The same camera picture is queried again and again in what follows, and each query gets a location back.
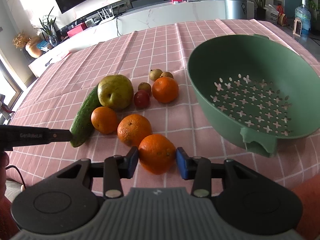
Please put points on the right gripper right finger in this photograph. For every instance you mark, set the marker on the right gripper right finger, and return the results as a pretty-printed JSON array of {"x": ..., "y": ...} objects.
[{"x": 199, "y": 169}]

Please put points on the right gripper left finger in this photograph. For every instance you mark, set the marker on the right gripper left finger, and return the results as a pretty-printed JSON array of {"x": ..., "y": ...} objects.
[{"x": 115, "y": 168}]

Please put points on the large orange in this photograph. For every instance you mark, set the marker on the large orange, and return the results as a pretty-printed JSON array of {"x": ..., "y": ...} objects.
[{"x": 133, "y": 129}]

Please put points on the orange the camera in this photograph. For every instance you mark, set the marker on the orange the camera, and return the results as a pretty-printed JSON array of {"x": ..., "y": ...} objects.
[{"x": 157, "y": 154}]

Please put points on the green cucumber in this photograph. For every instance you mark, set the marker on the green cucumber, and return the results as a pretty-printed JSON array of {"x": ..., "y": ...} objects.
[{"x": 82, "y": 127}]

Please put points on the large yellow-green pear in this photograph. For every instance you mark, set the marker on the large yellow-green pear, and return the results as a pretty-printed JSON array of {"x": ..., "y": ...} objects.
[{"x": 115, "y": 92}]

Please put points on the green colander bowl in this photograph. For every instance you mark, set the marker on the green colander bowl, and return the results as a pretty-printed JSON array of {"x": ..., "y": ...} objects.
[{"x": 254, "y": 91}]

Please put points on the small orange on left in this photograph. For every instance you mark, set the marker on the small orange on left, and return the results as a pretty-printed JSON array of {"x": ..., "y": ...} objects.
[{"x": 104, "y": 120}]

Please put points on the pink checkered tablecloth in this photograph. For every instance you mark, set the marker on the pink checkered tablecloth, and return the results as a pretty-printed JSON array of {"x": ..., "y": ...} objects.
[{"x": 57, "y": 95}]

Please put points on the red cherry tomato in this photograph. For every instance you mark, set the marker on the red cherry tomato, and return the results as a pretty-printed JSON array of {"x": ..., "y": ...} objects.
[{"x": 141, "y": 99}]

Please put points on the orange on right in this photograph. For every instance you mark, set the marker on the orange on right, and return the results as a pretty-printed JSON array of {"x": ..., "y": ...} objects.
[{"x": 165, "y": 89}]

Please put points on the brown longan near tomato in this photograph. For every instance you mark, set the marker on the brown longan near tomato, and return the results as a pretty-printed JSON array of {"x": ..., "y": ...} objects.
[{"x": 145, "y": 87}]

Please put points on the orange gourd vase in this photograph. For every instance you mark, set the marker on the orange gourd vase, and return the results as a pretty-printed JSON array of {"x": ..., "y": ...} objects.
[{"x": 31, "y": 47}]

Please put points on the brown longan far right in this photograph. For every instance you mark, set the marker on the brown longan far right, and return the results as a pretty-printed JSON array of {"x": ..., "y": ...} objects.
[{"x": 167, "y": 74}]

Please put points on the brown longan far left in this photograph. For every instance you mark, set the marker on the brown longan far left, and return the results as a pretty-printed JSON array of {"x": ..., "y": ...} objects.
[{"x": 154, "y": 74}]

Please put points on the small potted green plant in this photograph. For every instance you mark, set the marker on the small potted green plant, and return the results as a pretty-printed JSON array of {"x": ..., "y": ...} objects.
[{"x": 47, "y": 27}]

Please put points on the pink box on cabinet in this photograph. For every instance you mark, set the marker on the pink box on cabinet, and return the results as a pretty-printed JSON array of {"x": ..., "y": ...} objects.
[{"x": 77, "y": 29}]

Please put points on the white wifi router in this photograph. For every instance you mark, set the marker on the white wifi router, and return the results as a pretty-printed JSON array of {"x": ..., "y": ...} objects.
[{"x": 106, "y": 14}]

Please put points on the white marble tv cabinet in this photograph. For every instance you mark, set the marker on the white marble tv cabinet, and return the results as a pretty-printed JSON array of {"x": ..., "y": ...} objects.
[{"x": 136, "y": 20}]

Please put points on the silver trash can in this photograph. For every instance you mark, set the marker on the silver trash can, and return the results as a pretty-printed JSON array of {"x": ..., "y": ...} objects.
[{"x": 236, "y": 9}]

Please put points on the pink small heater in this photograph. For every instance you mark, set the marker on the pink small heater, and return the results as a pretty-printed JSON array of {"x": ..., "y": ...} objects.
[{"x": 297, "y": 27}]

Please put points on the white plastic bag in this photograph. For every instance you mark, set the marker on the white plastic bag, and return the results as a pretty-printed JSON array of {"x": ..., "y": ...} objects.
[{"x": 271, "y": 13}]

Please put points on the blue water jug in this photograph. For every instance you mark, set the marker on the blue water jug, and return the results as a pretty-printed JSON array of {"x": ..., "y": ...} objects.
[{"x": 304, "y": 14}]

